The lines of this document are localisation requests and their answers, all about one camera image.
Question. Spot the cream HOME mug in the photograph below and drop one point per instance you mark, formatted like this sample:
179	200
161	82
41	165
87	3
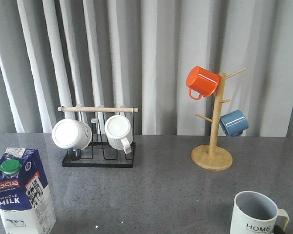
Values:
255	213

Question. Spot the blue white Pascual milk carton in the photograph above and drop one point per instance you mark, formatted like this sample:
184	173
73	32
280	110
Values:
25	201

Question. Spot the white ribbed mug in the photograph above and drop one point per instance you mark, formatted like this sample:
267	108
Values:
119	133

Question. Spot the black metal mug rack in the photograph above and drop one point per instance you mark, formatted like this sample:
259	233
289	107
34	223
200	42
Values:
99	153

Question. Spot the orange enamel mug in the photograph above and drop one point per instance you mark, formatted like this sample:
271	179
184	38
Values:
201	83

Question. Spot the wooden mug tree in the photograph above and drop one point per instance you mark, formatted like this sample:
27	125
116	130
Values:
212	157

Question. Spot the white smooth mug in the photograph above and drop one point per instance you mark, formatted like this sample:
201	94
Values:
72	135

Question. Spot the blue enamel mug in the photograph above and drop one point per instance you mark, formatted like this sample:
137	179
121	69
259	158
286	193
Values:
234	123

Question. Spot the grey pleated curtain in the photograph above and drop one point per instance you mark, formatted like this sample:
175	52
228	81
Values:
138	53

